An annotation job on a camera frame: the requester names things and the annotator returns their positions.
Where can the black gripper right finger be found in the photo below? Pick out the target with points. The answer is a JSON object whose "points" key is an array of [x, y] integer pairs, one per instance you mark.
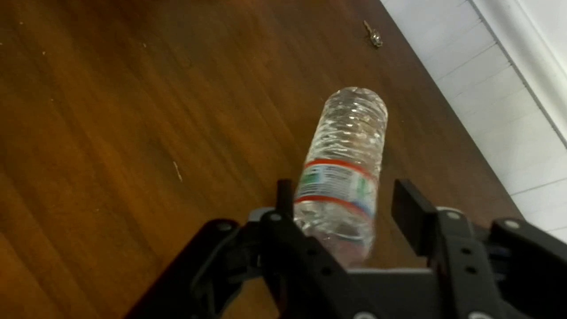
{"points": [[489, 272]]}

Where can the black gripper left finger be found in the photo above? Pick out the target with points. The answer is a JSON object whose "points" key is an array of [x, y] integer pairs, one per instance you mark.
{"points": [[236, 272]]}

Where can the clear plastic water bottle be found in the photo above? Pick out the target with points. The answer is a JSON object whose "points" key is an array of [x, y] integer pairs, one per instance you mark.
{"points": [[346, 148]]}

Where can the small metal screw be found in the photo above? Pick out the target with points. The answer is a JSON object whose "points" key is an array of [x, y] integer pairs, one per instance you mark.
{"points": [[374, 38]]}

